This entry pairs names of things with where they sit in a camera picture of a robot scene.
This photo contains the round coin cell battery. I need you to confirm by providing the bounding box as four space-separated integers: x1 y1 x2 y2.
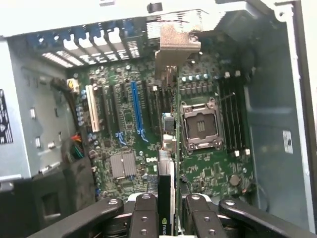
228 174 243 187

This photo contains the green motherboard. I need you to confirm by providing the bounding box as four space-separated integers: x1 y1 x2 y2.
64 61 258 199

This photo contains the silver chipset heatsink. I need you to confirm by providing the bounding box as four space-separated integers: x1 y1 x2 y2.
109 152 137 179

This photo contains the black plastic shroud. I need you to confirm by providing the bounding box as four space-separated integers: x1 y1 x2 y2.
31 157 98 238

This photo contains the metal cpu socket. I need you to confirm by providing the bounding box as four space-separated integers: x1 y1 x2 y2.
180 97 225 156

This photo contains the black ram slot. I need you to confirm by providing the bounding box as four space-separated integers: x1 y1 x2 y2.
224 74 234 154
218 74 228 153
230 73 240 154
236 71 250 156

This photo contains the black expansion slot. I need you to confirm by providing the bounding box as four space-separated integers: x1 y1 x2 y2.
111 83 124 133
100 85 112 136
142 80 156 132

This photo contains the blue expansion slot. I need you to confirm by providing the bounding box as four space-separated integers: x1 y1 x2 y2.
130 79 149 142

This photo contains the white expansion slot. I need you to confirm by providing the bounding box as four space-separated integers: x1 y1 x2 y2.
85 83 103 132

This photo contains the open grey pc case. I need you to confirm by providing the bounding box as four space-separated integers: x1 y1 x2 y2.
0 0 317 238

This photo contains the grey power supply unit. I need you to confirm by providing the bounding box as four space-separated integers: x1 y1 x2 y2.
0 39 75 180

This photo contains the black power wire bundle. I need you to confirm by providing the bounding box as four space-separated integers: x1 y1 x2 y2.
49 77 87 162

